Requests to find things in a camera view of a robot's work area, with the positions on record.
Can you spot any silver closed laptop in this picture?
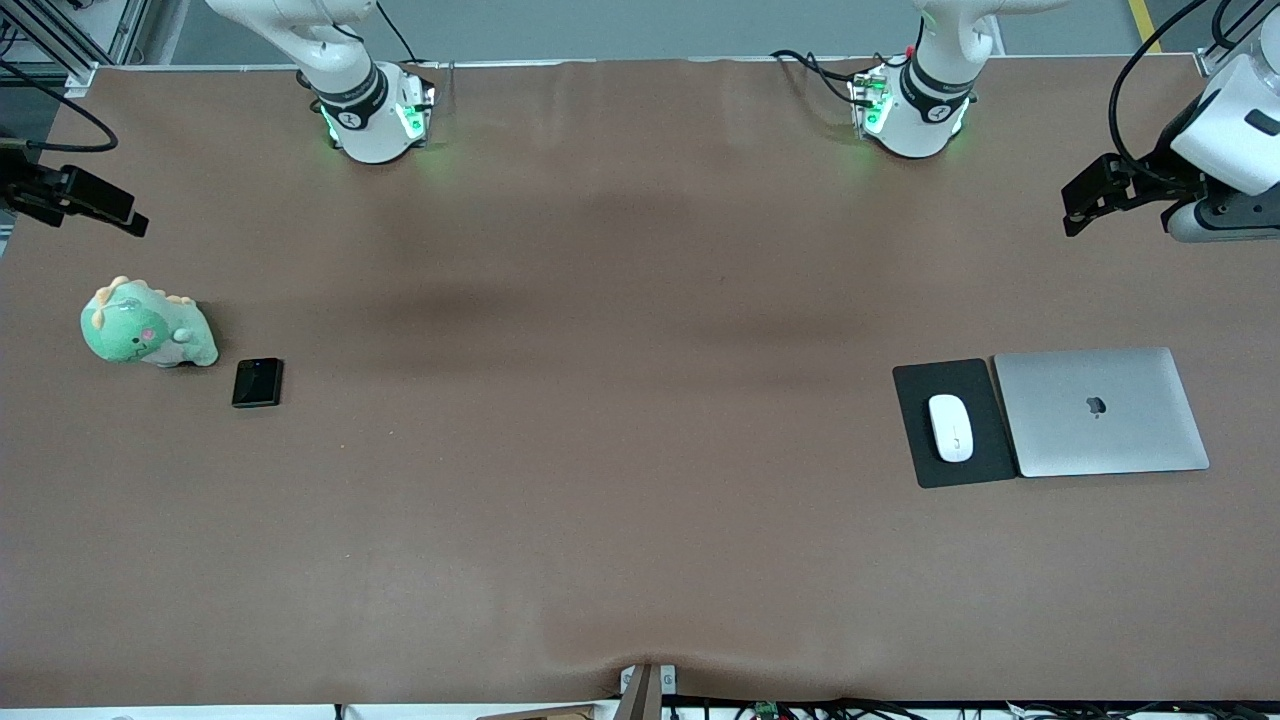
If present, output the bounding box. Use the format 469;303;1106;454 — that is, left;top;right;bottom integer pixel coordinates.
993;347;1210;479

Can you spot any black left arm base cable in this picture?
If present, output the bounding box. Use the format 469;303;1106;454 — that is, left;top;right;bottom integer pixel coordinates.
770;48;863;106

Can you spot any brown table cover mat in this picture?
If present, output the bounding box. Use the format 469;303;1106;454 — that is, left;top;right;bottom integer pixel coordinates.
0;55;1280;709

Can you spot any green dinosaur plush toy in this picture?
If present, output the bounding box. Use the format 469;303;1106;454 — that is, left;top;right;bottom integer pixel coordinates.
80;276;219;369

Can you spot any black phone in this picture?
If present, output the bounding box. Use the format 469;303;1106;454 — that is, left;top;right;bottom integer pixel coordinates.
232;358;284;409

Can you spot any black mouse pad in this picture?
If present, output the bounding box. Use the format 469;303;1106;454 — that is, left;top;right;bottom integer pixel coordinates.
892;358;1019;489

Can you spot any white computer mouse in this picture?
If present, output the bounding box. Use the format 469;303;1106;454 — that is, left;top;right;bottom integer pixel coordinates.
928;394;975;463

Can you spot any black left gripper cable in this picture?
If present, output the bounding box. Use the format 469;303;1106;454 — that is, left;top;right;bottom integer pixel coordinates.
1110;0;1266;171

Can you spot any black arm base cable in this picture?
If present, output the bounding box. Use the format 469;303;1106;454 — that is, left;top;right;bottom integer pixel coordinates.
375;0;419;66
770;48;863;106

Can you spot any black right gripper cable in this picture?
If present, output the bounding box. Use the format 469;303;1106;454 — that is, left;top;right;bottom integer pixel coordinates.
0;60;119;153

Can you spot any black right arm base cable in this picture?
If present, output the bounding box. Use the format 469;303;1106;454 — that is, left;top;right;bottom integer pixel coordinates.
375;0;419;66

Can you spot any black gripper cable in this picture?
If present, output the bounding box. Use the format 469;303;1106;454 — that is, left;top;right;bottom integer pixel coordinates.
1110;0;1266;171
0;60;119;153

